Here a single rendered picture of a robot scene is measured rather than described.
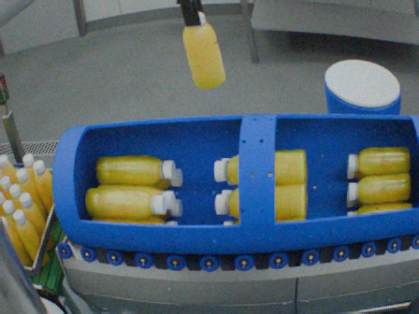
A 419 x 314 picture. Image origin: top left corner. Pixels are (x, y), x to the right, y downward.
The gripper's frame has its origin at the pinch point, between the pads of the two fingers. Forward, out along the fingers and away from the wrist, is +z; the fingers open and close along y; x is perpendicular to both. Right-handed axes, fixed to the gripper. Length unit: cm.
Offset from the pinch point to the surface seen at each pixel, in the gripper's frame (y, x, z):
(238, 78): 195, 31, 170
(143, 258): -24, 17, 48
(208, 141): 0.7, 3.8, 37.6
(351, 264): -26, -30, 53
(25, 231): -25, 50, 40
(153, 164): -8.4, 13.7, 34.6
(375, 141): 1, -37, 40
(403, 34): 228, -103, 148
